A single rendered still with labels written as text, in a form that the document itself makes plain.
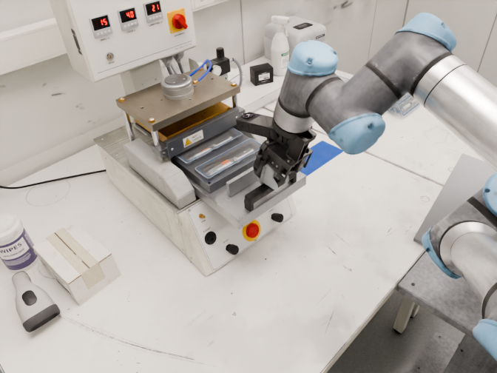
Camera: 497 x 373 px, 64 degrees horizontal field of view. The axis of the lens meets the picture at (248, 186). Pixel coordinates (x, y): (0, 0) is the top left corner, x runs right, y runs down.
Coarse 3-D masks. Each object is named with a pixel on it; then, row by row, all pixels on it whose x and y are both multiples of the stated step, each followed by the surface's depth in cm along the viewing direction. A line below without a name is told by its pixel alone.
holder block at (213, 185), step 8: (232, 144) 104; (216, 152) 101; (176, 160) 100; (200, 160) 99; (208, 160) 99; (248, 160) 98; (184, 168) 98; (192, 168) 97; (232, 168) 96; (240, 168) 96; (248, 168) 98; (192, 176) 96; (200, 176) 94; (224, 176) 94; (232, 176) 96; (200, 184) 95; (208, 184) 92; (216, 184) 93; (224, 184) 95
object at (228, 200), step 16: (240, 176) 91; (304, 176) 96; (208, 192) 93; (224, 192) 93; (240, 192) 93; (272, 192) 92; (288, 192) 95; (224, 208) 89; (240, 208) 89; (256, 208) 89; (240, 224) 87
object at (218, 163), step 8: (240, 144) 102; (248, 144) 102; (256, 144) 102; (224, 152) 100; (232, 152) 100; (240, 152) 99; (248, 152) 99; (216, 160) 97; (224, 160) 97; (232, 160) 97; (200, 168) 95; (208, 168) 95; (216, 168) 95; (224, 168) 95; (208, 176) 93
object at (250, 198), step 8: (288, 176) 91; (296, 176) 94; (264, 184) 88; (280, 184) 91; (248, 192) 87; (256, 192) 87; (264, 192) 88; (248, 200) 86; (256, 200) 87; (248, 208) 87
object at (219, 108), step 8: (216, 104) 108; (224, 104) 107; (200, 112) 105; (208, 112) 105; (216, 112) 104; (136, 120) 106; (184, 120) 102; (192, 120) 102; (200, 120) 102; (144, 128) 105; (168, 128) 100; (176, 128) 99; (184, 128) 99; (160, 136) 99; (168, 136) 97
